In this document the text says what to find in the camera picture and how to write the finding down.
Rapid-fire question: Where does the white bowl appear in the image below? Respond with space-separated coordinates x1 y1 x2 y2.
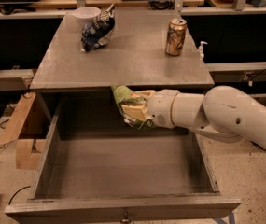
72 7 101 25

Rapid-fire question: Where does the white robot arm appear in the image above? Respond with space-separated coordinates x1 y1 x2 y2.
113 86 266 149

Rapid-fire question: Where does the cardboard box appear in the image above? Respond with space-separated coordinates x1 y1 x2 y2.
0 92 49 170

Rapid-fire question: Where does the green jalapeno chip bag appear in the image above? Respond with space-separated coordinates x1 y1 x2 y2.
111 85 156 131

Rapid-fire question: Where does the white pump bottle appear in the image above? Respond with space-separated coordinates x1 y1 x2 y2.
198 41 208 61

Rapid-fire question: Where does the open grey top drawer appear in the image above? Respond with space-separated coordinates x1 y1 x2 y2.
5 98 241 224

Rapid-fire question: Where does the grey cabinet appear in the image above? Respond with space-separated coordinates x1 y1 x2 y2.
31 8 214 120

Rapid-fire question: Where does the gold soda can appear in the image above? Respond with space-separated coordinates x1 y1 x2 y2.
165 18 187 56

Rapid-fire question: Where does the brass drawer knob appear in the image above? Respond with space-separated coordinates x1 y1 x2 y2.
120 212 132 224

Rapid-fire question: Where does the dark blue chip bag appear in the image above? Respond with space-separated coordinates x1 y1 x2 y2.
81 5 116 52

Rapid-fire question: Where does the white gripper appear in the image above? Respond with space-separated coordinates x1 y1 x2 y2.
121 89 179 129

